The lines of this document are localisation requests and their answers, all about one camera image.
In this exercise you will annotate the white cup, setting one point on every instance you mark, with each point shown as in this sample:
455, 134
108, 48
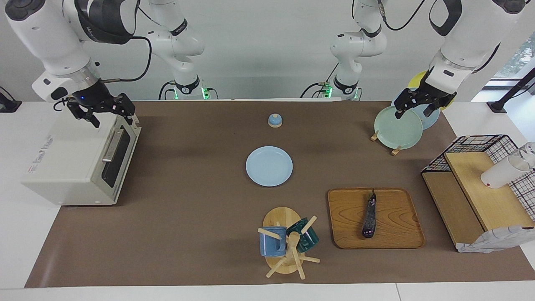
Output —
499, 173

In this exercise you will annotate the wooden serving tray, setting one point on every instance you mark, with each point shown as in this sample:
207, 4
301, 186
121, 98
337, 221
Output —
397, 225

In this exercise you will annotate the dark purple eggplant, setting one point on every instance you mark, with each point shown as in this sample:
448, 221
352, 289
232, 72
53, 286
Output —
369, 217

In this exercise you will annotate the light blue racked plate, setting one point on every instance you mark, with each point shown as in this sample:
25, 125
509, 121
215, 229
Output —
430, 121

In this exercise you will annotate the glass oven door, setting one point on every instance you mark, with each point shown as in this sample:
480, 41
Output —
119, 167

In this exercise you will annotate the blue ceramic mug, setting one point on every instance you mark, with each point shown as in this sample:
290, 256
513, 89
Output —
271, 244

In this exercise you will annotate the dark green ceramic mug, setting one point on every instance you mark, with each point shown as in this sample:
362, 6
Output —
307, 240

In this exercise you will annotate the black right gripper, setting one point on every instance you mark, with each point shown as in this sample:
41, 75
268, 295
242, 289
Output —
100, 102

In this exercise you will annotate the yellow plate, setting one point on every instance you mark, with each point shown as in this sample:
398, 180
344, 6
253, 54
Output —
416, 80

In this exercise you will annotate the wooden mug tree stand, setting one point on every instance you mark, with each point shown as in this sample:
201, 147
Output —
281, 217

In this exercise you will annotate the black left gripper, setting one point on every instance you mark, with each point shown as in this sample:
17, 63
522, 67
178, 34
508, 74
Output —
426, 95

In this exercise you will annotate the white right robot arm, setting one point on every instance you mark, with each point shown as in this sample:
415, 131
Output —
50, 37

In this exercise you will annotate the black camera stand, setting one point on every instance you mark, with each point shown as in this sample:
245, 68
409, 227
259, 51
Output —
497, 106

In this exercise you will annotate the black clamp mount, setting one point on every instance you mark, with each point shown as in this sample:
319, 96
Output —
8, 106

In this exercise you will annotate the clear glass cup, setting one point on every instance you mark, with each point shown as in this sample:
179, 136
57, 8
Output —
530, 147

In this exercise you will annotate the brown table mat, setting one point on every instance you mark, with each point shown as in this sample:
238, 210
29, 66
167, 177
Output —
188, 230

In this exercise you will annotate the white toaster oven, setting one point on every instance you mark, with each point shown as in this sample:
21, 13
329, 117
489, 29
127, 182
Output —
67, 163

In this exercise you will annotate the white grid-patterned cloth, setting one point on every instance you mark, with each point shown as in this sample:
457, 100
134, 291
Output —
493, 240

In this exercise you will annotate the pale green plate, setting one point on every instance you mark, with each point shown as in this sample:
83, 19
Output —
397, 129

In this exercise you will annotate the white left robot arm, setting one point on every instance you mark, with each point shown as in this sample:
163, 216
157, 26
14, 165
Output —
468, 42

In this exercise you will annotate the wooden plate rack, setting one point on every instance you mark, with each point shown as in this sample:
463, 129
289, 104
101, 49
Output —
374, 136

